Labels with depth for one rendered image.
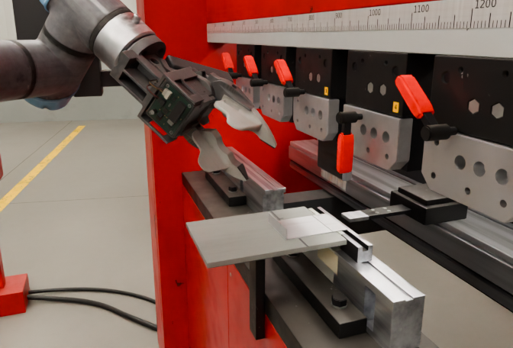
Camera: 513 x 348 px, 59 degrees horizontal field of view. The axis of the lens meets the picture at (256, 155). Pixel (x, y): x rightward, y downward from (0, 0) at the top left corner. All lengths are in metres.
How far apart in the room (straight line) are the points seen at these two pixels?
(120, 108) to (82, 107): 0.61
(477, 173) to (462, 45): 0.14
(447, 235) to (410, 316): 0.29
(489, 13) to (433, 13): 0.08
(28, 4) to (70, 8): 1.12
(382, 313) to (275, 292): 0.24
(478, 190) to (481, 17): 0.18
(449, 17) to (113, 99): 7.53
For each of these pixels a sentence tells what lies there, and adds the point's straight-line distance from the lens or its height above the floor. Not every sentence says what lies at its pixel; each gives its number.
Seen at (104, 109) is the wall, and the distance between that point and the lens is 8.01.
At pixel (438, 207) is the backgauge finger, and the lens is 1.01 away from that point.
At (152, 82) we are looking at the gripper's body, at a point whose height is 1.31.
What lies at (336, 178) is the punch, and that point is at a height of 1.09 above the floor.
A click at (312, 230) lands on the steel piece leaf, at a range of 0.88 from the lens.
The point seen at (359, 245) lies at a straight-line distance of 0.85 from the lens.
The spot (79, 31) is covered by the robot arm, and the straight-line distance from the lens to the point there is 0.64.
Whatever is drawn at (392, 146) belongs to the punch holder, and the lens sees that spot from 0.66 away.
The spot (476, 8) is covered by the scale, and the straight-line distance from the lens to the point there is 0.56.
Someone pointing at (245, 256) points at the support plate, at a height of 1.00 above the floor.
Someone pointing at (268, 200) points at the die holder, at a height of 0.93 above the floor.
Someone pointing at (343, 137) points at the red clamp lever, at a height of 1.21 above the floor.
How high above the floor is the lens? 1.36
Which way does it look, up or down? 15 degrees down
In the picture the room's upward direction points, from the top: straight up
